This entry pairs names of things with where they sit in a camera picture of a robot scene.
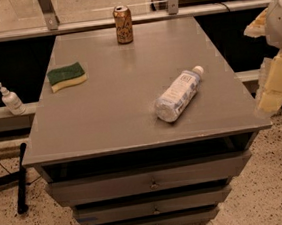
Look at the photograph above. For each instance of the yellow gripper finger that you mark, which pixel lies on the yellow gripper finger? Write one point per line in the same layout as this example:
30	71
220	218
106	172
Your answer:
256	28
269	93

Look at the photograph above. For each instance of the blue plastic water bottle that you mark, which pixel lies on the blue plastic water bottle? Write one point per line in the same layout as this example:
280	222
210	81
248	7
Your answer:
170	105

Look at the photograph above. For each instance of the orange soda can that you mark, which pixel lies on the orange soda can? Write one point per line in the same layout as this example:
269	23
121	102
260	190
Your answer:
122	19

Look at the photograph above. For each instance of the white pump dispenser bottle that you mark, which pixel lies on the white pump dispenser bottle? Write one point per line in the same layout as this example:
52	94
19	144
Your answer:
12	101

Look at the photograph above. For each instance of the top grey drawer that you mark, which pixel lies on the top grey drawer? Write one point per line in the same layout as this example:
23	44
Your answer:
84	191

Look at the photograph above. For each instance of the grey drawer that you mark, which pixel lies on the grey drawer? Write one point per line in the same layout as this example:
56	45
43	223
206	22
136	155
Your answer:
157	205
190	216
84	191

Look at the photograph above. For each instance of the grey drawer cabinet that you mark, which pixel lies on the grey drawer cabinet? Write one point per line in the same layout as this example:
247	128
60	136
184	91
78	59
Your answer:
108	125

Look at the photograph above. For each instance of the bottom grey drawer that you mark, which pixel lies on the bottom grey drawer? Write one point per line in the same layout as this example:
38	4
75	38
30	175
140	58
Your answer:
190	216

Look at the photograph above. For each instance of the middle grey drawer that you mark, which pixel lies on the middle grey drawer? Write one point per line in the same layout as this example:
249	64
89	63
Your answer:
157	205

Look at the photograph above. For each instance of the green yellow sponge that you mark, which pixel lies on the green yellow sponge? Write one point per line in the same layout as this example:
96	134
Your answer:
66	76

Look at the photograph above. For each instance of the black stand leg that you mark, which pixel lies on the black stand leg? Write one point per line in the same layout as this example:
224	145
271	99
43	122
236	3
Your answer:
20	178

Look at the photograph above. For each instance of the metal railing frame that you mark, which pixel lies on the metal railing frame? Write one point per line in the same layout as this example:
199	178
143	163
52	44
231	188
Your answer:
21	19

